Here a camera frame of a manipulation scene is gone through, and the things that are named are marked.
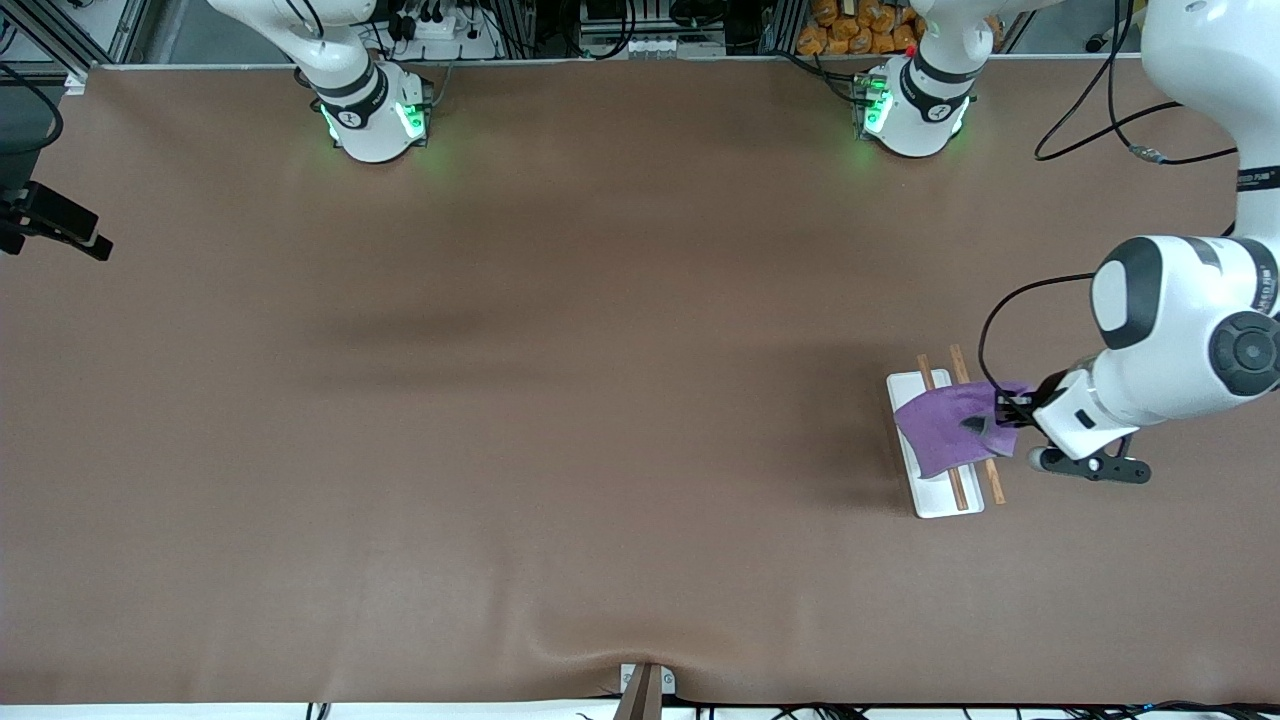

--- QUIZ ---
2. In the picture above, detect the purple microfiber towel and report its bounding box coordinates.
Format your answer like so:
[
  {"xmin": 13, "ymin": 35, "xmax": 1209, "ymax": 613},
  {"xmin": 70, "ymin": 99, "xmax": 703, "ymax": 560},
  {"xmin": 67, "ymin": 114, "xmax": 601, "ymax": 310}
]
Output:
[{"xmin": 893, "ymin": 380, "xmax": 1037, "ymax": 480}]

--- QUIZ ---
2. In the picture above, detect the white rack with wooden rods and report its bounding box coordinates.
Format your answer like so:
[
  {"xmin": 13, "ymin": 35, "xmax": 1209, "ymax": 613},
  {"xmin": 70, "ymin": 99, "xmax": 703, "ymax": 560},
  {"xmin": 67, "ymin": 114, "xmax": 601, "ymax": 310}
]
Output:
[{"xmin": 885, "ymin": 343, "xmax": 1008, "ymax": 520}]

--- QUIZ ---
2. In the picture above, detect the pile of orange packages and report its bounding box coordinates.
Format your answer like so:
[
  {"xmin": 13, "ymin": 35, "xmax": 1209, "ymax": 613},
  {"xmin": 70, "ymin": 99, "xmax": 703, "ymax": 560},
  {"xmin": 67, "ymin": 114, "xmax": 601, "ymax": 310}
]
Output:
[{"xmin": 796, "ymin": 0, "xmax": 927, "ymax": 57}]

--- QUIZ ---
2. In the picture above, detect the brown table cover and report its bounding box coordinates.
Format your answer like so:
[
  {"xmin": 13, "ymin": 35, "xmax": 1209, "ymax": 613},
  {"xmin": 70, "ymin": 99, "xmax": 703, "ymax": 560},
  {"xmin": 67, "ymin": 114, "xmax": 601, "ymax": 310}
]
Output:
[{"xmin": 0, "ymin": 55, "xmax": 1280, "ymax": 707}]

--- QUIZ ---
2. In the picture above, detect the white power strip with plugs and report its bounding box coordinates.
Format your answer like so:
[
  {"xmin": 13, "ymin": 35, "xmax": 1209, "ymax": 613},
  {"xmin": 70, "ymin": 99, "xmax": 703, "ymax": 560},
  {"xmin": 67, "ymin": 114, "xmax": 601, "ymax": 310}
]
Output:
[{"xmin": 385, "ymin": 0, "xmax": 502, "ymax": 62}]

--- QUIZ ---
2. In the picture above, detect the white terminal block device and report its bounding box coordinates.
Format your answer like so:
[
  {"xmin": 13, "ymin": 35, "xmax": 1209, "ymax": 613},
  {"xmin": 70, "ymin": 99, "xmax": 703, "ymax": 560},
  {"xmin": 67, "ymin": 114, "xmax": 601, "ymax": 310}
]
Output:
[{"xmin": 578, "ymin": 0, "xmax": 729, "ymax": 60}]

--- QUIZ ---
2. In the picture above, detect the black cable beside right gripper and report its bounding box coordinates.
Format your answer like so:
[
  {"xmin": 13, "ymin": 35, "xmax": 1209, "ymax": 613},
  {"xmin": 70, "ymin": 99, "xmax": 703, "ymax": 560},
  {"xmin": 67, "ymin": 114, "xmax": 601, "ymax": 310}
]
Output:
[{"xmin": 0, "ymin": 62, "xmax": 64, "ymax": 157}]

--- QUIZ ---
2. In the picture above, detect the aluminium frame profile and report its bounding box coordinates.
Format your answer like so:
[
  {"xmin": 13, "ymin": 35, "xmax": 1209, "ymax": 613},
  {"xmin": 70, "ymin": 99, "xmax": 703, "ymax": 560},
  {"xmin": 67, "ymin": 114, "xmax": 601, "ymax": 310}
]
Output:
[{"xmin": 0, "ymin": 0, "xmax": 151, "ymax": 87}]

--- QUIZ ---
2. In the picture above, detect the black cable bundle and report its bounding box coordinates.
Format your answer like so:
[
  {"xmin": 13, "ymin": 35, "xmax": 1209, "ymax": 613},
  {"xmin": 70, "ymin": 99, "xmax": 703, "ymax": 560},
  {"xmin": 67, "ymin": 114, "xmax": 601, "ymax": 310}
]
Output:
[{"xmin": 575, "ymin": 699, "xmax": 1280, "ymax": 720}]

